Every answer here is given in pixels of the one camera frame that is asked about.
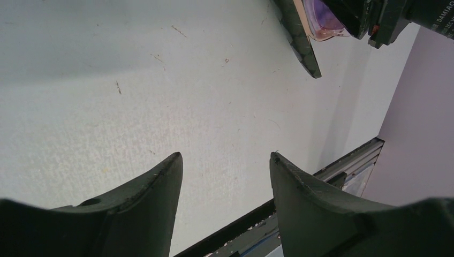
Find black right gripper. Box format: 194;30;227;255
322;0;453;49

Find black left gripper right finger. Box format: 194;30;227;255
270;152;453;256

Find black glasses case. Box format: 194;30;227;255
271;0;322;79

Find pink transparent sunglasses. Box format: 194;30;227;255
302;0;350;41

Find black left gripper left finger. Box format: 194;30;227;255
1;152;183;256

